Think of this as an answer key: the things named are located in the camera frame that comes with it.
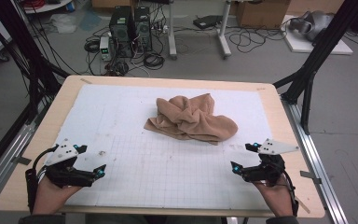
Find person's right hand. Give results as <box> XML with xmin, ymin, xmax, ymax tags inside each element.
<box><xmin>253</xmin><ymin>176</ymin><xmax>295</xmax><ymax>217</ymax></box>

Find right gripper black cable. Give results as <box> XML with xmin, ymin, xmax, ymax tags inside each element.
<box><xmin>281</xmin><ymin>169</ymin><xmax>300</xmax><ymax>217</ymax></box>

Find thin wooden stick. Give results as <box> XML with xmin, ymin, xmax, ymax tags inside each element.
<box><xmin>293</xmin><ymin>194</ymin><xmax>311</xmax><ymax>215</ymax></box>

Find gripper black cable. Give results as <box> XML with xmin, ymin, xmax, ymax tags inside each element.
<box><xmin>281</xmin><ymin>169</ymin><xmax>300</xmax><ymax>217</ymax></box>
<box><xmin>25</xmin><ymin>145</ymin><xmax>60</xmax><ymax>215</ymax></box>

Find white bench power supply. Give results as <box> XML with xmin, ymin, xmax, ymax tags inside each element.
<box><xmin>99</xmin><ymin>35</ymin><xmax>113</xmax><ymax>62</ymax></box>

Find aluminium rail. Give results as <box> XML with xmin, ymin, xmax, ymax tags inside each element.
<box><xmin>0</xmin><ymin>102</ymin><xmax>49</xmax><ymax>213</ymax></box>
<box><xmin>281</xmin><ymin>97</ymin><xmax>351</xmax><ymax>224</ymax></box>

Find clear plastic bag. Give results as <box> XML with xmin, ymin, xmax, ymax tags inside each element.
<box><xmin>49</xmin><ymin>13</ymin><xmax>78</xmax><ymax>35</ymax></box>

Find brown towel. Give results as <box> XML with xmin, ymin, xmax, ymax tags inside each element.
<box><xmin>144</xmin><ymin>92</ymin><xmax>240</xmax><ymax>147</ymax></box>

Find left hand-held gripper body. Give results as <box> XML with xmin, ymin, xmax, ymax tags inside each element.
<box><xmin>44</xmin><ymin>138</ymin><xmax>96</xmax><ymax>189</ymax></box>

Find grey rounded device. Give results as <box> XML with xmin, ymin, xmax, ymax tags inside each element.
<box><xmin>288</xmin><ymin>10</ymin><xmax>335</xmax><ymax>43</ymax></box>

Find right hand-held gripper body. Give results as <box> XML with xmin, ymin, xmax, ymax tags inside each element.
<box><xmin>241</xmin><ymin>138</ymin><xmax>300</xmax><ymax>188</ymax></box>

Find white round table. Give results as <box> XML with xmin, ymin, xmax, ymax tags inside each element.
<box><xmin>21</xmin><ymin>0</ymin><xmax>74</xmax><ymax>15</ymax></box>

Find large cardboard box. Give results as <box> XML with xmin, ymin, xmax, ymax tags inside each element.
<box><xmin>236</xmin><ymin>0</ymin><xmax>292</xmax><ymax>30</ymax></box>

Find small coiled black cable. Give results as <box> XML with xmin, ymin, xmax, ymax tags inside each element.
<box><xmin>83</xmin><ymin>38</ymin><xmax>102</xmax><ymax>54</ymax></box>

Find wooden table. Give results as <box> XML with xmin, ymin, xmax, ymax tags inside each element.
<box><xmin>0</xmin><ymin>74</ymin><xmax>325</xmax><ymax>218</ymax></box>

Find white grid mat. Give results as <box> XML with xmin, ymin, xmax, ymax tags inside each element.
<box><xmin>43</xmin><ymin>83</ymin><xmax>274</xmax><ymax>211</ymax></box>

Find large black computer tower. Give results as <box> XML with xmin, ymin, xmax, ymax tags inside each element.
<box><xmin>109</xmin><ymin>6</ymin><xmax>135</xmax><ymax>59</ymax></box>

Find black metal frame with cables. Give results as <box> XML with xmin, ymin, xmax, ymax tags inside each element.
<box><xmin>0</xmin><ymin>0</ymin><xmax>71</xmax><ymax>185</ymax></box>

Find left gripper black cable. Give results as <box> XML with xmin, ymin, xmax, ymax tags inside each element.
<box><xmin>25</xmin><ymin>145</ymin><xmax>60</xmax><ymax>215</ymax></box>

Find white table frame legs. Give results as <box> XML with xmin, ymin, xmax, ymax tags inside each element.
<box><xmin>167</xmin><ymin>0</ymin><xmax>232</xmax><ymax>61</ymax></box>

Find slim black computer tower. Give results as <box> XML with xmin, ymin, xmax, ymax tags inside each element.
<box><xmin>133</xmin><ymin>7</ymin><xmax>153</xmax><ymax>52</ymax></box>

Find flat black device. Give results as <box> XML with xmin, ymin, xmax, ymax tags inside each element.
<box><xmin>193</xmin><ymin>14</ymin><xmax>224</xmax><ymax>31</ymax></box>

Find white floor board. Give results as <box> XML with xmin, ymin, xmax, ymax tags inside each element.
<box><xmin>280</xmin><ymin>14</ymin><xmax>354</xmax><ymax>56</ymax></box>

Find person's left hand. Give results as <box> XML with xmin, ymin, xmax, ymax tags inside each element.
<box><xmin>32</xmin><ymin>176</ymin><xmax>83</xmax><ymax>216</ymax></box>

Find loose black floor cables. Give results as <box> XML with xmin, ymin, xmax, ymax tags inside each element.
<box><xmin>227</xmin><ymin>26</ymin><xmax>288</xmax><ymax>54</ymax></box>

